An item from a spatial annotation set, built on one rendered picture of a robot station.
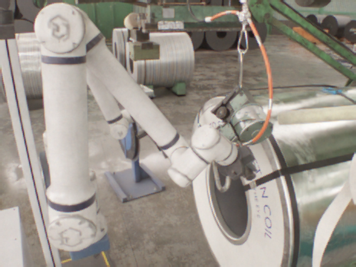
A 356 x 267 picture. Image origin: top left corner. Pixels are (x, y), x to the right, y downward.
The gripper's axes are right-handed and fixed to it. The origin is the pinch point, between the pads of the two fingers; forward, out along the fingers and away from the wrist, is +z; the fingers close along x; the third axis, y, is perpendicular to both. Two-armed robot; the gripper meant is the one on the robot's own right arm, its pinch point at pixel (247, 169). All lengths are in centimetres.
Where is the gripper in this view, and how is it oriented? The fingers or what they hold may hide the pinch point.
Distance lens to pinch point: 122.3
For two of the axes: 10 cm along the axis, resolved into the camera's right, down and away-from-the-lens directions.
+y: -2.4, -7.3, 6.4
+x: -7.7, 5.5, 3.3
